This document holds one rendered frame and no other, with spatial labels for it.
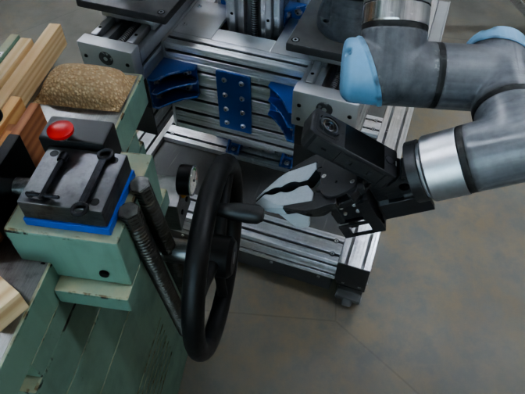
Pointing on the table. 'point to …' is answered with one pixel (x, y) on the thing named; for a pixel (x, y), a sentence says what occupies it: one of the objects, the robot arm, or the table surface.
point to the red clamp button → (60, 130)
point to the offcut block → (10, 304)
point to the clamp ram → (12, 175)
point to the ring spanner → (91, 183)
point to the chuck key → (51, 180)
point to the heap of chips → (86, 87)
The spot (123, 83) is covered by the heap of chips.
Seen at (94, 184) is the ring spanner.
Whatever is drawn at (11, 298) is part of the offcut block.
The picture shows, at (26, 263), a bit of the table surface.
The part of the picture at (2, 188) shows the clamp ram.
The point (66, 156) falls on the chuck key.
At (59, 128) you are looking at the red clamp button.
